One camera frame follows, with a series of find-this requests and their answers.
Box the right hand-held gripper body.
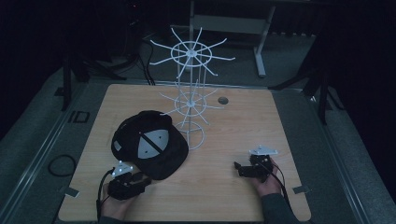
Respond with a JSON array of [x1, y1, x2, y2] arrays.
[[247, 145, 278, 184]]

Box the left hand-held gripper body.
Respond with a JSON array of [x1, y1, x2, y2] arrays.
[[106, 160, 148, 201]]

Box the black flat-brim cap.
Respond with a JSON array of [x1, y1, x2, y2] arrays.
[[110, 109, 190, 181]]

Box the person's left hand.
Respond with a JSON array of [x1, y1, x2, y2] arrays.
[[101, 182, 138, 221]]

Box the person's right hand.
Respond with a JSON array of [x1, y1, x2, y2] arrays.
[[250, 158, 283, 198]]

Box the grey tape piece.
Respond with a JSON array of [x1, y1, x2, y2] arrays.
[[291, 185, 311, 195], [63, 186, 80, 199]]

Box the black tripod stand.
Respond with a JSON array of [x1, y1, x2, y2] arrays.
[[55, 53, 128, 112], [268, 59, 346, 126]]

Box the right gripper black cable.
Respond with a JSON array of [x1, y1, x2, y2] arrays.
[[257, 161, 295, 216]]

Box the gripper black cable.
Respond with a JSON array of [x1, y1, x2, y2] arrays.
[[95, 167, 116, 222], [257, 161, 295, 216]]

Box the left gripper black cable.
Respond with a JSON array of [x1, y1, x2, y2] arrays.
[[95, 167, 116, 222]]

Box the black cable loop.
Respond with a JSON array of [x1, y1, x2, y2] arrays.
[[47, 154, 78, 178]]

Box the black floor cables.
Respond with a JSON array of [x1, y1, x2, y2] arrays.
[[135, 38, 157, 87]]

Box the white wire display rack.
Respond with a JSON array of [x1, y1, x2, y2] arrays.
[[148, 26, 236, 151]]

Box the white desk frame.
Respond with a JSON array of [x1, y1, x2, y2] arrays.
[[188, 0, 277, 78]]

